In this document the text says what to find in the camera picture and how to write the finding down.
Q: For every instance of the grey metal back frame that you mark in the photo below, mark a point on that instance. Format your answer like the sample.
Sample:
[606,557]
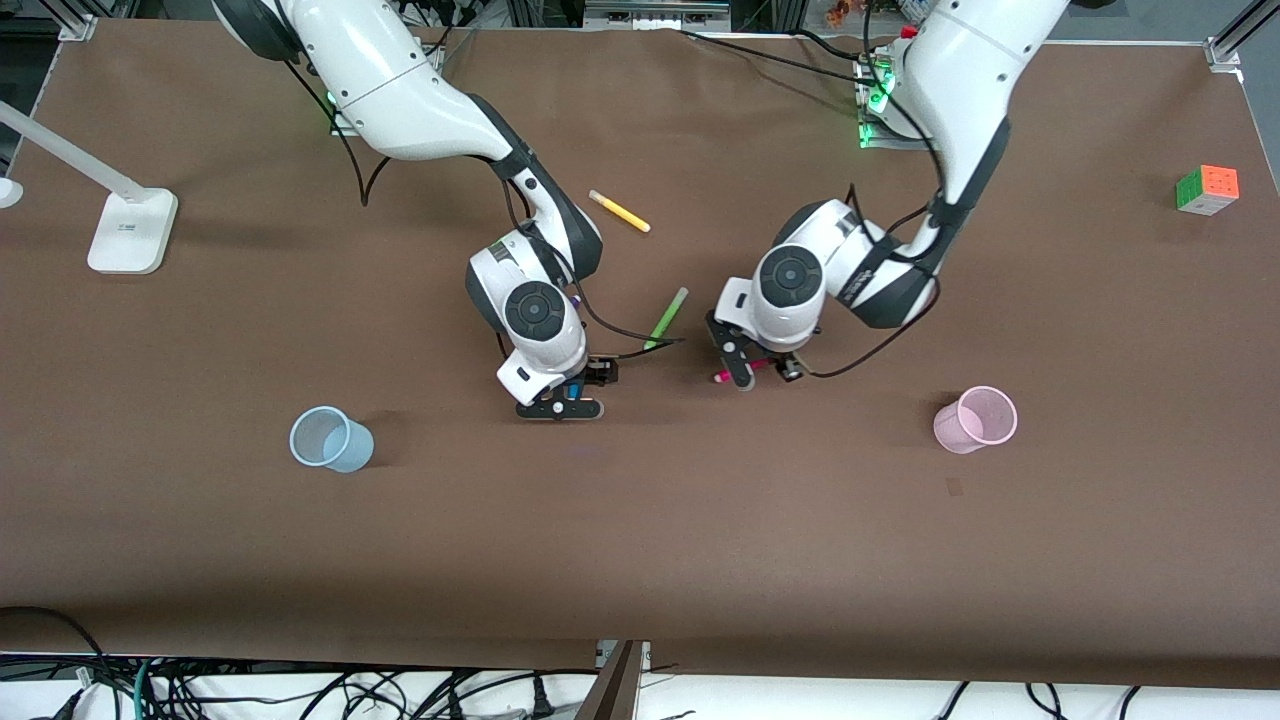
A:
[655,15]

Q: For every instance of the white lamp stand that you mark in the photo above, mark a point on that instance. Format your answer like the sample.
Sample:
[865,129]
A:
[135,235]

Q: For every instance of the yellow marker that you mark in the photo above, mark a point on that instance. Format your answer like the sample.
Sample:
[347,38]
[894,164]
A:
[620,211]

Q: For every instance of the rubik's cube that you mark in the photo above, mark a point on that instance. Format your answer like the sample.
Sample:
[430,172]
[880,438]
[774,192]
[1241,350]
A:
[1207,190]

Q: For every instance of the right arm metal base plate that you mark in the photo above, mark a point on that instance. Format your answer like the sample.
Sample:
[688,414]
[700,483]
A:
[340,125]

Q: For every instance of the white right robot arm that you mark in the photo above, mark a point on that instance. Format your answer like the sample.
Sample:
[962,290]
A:
[400,90]

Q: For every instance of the aluminium corner profile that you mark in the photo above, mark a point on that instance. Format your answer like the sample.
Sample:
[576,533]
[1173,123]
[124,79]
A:
[78,28]
[1228,48]

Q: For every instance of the green marker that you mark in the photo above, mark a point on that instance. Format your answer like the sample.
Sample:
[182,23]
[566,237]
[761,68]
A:
[668,315]

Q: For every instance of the blue plastic cup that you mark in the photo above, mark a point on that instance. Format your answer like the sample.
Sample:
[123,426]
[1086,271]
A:
[345,450]

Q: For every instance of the pink marker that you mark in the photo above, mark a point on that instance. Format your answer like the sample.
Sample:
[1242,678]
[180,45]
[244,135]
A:
[720,376]

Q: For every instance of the pink plastic cup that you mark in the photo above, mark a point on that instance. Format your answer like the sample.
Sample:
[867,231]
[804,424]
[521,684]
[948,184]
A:
[950,430]

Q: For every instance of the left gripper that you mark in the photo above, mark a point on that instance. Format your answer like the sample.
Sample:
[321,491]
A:
[789,366]

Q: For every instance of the dark table support beam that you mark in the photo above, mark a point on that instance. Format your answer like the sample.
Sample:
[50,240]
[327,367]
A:
[615,690]

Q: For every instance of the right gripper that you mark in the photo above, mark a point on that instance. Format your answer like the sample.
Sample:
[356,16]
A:
[598,373]

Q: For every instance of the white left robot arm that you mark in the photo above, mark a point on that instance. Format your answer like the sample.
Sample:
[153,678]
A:
[970,80]

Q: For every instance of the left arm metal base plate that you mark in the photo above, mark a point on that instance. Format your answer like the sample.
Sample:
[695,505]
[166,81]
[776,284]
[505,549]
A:
[875,135]

